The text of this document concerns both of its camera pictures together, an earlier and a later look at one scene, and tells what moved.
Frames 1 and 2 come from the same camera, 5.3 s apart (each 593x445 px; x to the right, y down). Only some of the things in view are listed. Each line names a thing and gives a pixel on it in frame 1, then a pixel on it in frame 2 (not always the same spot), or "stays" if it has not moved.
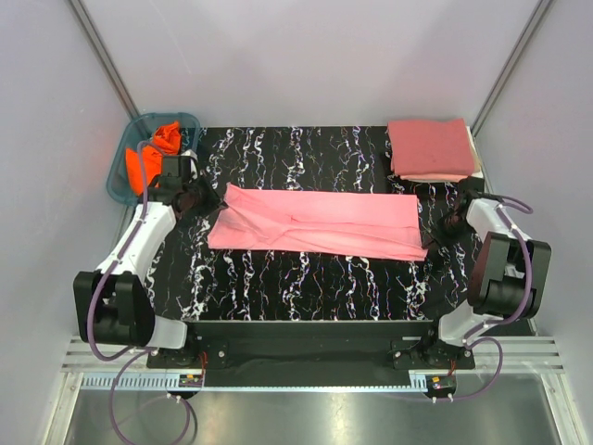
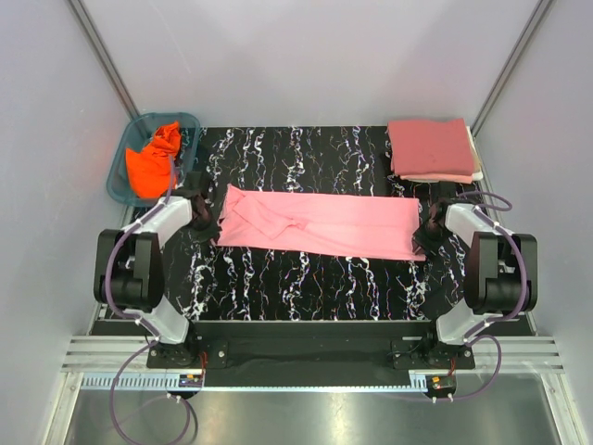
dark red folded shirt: (439, 146) stays
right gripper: (429, 242) to (418, 239)
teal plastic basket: (138, 131) stays
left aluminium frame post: (105, 57) stays
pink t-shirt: (324, 222) stays
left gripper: (213, 204) to (212, 232)
